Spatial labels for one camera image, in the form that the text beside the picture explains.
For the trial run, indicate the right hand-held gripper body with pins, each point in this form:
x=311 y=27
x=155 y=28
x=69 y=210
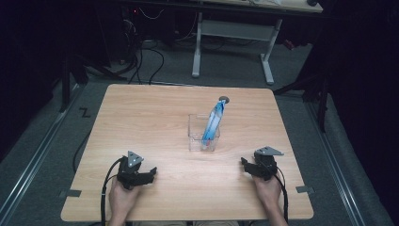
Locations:
x=266 y=166

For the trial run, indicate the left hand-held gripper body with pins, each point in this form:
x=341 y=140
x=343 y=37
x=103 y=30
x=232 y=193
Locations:
x=128 y=175

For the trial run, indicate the blue white toothpaste tube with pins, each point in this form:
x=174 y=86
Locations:
x=213 y=124

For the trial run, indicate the clear plastic container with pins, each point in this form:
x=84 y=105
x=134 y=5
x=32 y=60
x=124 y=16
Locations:
x=197 y=135

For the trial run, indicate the person's left hand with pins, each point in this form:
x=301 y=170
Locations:
x=120 y=197

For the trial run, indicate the person's right hand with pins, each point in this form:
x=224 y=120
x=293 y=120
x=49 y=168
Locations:
x=266 y=191

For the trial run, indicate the grey tape strip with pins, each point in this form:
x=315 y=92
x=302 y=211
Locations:
x=71 y=193
x=305 y=189

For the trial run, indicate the black floor tape mark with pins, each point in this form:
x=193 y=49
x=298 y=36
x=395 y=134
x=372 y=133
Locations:
x=84 y=112

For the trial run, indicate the black metal stand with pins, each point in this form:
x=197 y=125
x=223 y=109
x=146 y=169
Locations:
x=321 y=100
x=65 y=84

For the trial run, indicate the red object on floor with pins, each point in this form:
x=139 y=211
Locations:
x=289 y=44

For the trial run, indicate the white-legged wooden desk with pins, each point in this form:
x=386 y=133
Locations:
x=238 y=29

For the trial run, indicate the metal floor rail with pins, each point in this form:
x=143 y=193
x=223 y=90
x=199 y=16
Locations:
x=338 y=169
x=34 y=157

